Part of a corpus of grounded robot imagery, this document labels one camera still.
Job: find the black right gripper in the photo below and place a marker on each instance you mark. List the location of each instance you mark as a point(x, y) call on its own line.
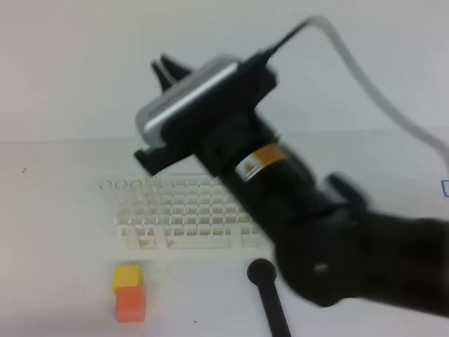
point(219, 134)

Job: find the clear test tube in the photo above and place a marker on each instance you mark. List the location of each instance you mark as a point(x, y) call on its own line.
point(125, 196)
point(109, 194)
point(137, 197)
point(155, 196)

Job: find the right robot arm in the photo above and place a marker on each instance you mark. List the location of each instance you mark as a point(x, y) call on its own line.
point(325, 250)

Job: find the white test tube rack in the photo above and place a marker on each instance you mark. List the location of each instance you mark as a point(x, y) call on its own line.
point(198, 214)

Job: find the yellow cube block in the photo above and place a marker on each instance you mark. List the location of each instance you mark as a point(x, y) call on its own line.
point(129, 275)

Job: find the black round-headed stand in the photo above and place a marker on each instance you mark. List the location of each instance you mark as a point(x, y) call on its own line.
point(262, 273)

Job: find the orange cube block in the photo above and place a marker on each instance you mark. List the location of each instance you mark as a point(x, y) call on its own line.
point(130, 304)

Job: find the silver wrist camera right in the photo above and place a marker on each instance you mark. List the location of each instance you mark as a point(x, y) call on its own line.
point(151, 118)

